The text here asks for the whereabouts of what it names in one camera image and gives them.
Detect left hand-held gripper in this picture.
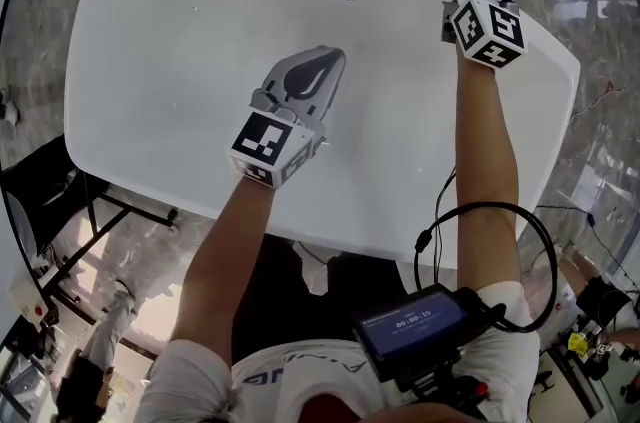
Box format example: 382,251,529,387
230,45,348,189

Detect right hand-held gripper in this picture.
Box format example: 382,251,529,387
440,0,529,70

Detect person's right forearm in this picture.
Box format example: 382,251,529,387
455,53,522,225

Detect person's left forearm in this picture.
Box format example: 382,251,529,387
180,173,277,285

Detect white rectangular bathtub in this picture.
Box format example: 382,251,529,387
63,0,582,273

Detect person's black shorts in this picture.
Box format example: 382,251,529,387
232,233,402,363

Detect black chest monitor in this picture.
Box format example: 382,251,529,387
351,285,475,383

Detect black bag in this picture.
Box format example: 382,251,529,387
0,135,97,258

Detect beige box red button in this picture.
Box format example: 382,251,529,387
11,279,52,328

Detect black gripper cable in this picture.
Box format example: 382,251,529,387
413,202,560,335

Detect white table black frame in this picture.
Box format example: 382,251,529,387
0,0,180,323

